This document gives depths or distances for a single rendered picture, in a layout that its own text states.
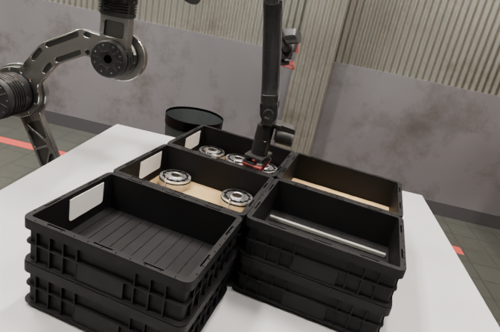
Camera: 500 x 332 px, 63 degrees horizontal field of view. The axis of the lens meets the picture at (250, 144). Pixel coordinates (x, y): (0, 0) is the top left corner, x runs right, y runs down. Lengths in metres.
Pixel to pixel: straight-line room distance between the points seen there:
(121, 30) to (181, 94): 2.07
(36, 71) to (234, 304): 1.29
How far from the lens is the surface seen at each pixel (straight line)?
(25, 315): 1.10
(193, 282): 0.82
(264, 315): 1.13
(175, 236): 1.12
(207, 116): 3.31
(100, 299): 0.95
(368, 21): 3.47
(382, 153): 3.67
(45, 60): 1.92
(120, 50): 1.62
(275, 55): 1.26
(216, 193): 1.35
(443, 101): 3.65
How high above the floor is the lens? 1.44
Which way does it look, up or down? 19 degrees down
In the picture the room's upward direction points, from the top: 11 degrees clockwise
